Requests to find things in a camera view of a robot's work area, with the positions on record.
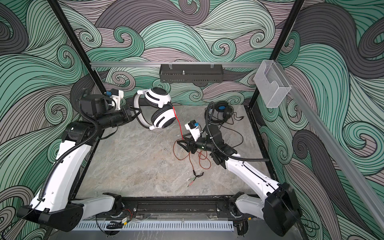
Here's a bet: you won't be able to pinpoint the white slotted cable duct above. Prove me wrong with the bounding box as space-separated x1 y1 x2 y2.
73 220 235 232

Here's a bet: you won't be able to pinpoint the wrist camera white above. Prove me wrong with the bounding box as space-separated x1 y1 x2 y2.
106 89 124 111
185 120 202 142

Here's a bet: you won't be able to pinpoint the aluminium rail back wall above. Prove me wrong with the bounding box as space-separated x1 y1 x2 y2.
90 61 261 69

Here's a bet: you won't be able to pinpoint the white black headphones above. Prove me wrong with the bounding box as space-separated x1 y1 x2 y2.
133 87 176 131

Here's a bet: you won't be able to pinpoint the black perforated metal tray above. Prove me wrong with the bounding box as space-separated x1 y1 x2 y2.
159 65 224 84

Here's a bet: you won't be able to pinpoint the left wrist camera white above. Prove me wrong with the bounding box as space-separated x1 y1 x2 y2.
106 89 124 111

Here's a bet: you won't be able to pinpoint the aluminium rail right wall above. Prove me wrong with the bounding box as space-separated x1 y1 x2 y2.
273 61 384 230

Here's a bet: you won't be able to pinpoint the aluminium rail wall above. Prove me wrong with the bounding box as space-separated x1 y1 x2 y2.
90 61 261 69
273 61 384 230

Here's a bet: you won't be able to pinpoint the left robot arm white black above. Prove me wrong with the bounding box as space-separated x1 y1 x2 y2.
17 89 137 232

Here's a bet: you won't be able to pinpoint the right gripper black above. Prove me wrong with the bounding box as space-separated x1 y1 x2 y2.
178 131 218 155

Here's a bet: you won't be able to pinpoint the black blue headphones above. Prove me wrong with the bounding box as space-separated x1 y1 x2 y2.
208 101 234 125

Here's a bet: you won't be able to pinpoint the clear plastic wall bin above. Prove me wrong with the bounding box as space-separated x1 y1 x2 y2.
254 60 292 109

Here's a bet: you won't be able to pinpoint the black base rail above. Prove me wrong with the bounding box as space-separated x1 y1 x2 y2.
74 196 298 220

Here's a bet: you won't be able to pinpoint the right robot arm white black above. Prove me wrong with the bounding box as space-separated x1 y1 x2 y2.
177 102 302 237

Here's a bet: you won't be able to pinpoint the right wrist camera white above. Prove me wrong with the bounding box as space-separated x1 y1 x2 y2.
185 120 202 142

